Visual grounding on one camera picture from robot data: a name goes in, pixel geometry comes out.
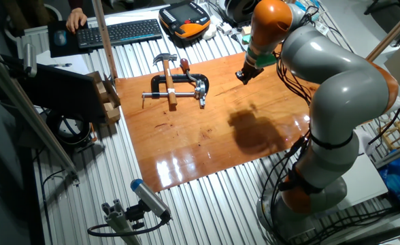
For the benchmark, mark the white plug adapter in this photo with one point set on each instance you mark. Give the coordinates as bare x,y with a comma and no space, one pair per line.
225,29

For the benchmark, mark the pale wooden cube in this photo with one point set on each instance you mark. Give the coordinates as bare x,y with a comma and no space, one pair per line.
246,30

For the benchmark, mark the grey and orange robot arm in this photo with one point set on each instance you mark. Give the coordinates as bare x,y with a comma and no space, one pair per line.
348,95

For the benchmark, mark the small teal object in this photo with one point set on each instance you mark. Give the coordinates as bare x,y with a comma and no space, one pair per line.
246,38

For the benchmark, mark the long aluminium rail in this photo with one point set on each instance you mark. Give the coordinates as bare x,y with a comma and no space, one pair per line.
33,115

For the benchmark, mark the white rounded lump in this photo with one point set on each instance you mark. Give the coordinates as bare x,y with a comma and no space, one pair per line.
209,32

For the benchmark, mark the black round reel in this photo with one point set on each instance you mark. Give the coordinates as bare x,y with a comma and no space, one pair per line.
64,140

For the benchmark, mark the wooden block stack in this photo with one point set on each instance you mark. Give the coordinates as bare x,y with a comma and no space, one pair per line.
109,102

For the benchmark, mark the green gripper mount flange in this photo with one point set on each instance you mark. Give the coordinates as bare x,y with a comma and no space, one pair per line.
266,60

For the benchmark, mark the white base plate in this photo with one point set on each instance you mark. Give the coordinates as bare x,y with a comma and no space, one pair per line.
363,183

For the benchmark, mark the short aluminium profile post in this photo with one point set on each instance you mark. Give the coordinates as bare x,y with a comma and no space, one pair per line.
118,224

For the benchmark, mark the black flat panel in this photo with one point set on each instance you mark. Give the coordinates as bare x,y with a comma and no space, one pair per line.
60,92

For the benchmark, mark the person's bare hand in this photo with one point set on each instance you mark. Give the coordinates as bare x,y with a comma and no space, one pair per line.
75,19

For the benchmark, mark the black C-clamp with screw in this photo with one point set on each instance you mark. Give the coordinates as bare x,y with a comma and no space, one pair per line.
159,79

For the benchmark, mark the silver cylindrical camera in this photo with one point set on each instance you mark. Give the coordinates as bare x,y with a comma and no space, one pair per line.
30,59

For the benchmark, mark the aluminium bar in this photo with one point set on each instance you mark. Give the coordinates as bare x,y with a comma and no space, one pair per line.
397,153

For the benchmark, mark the silver camera with blue cap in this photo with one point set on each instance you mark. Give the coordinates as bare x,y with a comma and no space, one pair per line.
149,197

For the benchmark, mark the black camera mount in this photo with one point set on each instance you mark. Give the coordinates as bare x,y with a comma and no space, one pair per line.
135,214

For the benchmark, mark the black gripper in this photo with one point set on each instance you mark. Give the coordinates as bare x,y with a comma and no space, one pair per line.
252,69

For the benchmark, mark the white paper sheet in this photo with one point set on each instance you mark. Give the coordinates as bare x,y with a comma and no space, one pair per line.
79,63

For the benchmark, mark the grey computer mouse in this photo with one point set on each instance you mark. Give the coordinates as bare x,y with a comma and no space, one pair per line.
60,37

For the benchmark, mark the glossy brown wooden board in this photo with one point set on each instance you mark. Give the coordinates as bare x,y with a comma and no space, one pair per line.
186,143

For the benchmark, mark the forearm in dark sleeve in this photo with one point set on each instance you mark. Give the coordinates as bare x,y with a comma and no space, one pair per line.
75,4

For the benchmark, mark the black mouse pad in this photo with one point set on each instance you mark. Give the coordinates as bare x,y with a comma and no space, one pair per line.
64,51

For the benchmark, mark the small wooden rack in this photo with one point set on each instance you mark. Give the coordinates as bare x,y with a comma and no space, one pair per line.
395,131

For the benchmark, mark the slanted wooden post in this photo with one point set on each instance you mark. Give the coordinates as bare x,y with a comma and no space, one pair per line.
390,34
103,34

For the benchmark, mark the orange and black teach pendant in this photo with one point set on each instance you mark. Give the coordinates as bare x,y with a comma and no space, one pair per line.
184,20

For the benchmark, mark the black computer keyboard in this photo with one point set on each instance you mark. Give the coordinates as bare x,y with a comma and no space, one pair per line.
118,32

